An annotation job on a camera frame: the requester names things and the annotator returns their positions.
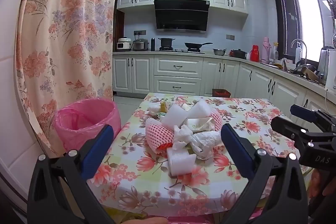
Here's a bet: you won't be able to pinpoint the beige paper wrapper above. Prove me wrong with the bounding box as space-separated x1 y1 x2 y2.
183 117 219 133

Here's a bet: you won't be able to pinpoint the pink foam fruit net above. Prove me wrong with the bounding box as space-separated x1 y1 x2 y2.
209 109 223 130
145 117 176 156

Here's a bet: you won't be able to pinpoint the floral curtain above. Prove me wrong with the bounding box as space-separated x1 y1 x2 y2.
14 0 123 159

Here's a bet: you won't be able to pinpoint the spray bottle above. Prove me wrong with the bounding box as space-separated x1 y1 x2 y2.
270 42 279 62

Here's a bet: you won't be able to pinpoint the red black casserole pot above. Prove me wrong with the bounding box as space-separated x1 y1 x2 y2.
229 49 248 59

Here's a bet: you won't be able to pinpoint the brown framed glass door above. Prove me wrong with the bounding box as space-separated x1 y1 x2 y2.
114 9 125 52

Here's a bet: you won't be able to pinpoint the gas stove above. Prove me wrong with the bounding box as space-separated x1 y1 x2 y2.
155 47 206 54

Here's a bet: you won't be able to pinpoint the pink-lined trash bin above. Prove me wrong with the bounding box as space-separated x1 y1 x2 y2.
53 98 122 154

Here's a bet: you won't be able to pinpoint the white tissue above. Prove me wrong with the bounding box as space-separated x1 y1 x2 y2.
189 132 224 161
173 125 196 150

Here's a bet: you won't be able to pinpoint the white countertop appliance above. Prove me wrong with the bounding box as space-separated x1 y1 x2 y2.
325 65 336 95

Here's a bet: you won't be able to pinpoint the pink thermos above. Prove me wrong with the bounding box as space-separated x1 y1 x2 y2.
261 37 271 63

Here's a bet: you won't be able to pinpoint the red box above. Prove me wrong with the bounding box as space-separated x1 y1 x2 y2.
212 88 231 98

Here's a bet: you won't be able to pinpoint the silver rice cooker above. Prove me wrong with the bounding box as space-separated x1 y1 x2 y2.
131 38 150 51

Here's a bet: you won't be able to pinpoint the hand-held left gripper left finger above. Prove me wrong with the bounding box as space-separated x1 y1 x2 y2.
28 124 116 224

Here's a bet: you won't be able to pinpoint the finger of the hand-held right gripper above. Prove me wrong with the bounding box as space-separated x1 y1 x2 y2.
290 105 336 132
270 116 327 147

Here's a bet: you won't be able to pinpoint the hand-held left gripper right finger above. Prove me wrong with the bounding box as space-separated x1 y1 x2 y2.
220 123 309 224

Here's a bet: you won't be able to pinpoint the red thermos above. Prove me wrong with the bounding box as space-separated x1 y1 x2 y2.
250 45 260 62

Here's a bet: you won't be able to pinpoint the dirty cookware pile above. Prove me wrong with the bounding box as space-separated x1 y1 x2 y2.
289 63 326 83

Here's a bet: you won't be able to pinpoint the black wok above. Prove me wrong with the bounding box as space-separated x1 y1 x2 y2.
184 42 213 50

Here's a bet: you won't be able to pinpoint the black range hood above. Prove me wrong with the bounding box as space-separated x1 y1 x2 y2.
154 0 210 33

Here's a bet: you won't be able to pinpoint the white panelled door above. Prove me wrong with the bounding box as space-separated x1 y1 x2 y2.
0 0 57 216

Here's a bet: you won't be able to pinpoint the white pump bottle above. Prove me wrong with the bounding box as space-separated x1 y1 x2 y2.
294 43 302 65

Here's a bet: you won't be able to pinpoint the white rice cooker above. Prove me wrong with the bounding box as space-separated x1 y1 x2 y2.
116 37 132 52

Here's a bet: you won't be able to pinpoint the person's right hand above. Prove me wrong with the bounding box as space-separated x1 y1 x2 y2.
308 168 336 199

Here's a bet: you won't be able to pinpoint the silver kettle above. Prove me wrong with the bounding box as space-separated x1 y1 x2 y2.
318 46 336 81

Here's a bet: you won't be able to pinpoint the chrome faucet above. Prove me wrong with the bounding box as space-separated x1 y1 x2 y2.
291 39 307 64

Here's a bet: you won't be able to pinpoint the white lower cabinets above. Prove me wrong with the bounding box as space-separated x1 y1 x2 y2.
112 52 336 132

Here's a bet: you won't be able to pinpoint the dark framed window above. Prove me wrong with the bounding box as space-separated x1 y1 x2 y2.
273 0 331 63

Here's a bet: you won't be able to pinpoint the black stock pot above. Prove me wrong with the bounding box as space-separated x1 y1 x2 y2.
158 38 176 48

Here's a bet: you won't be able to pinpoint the white tissue ball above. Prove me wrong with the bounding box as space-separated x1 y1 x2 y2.
148 104 161 116

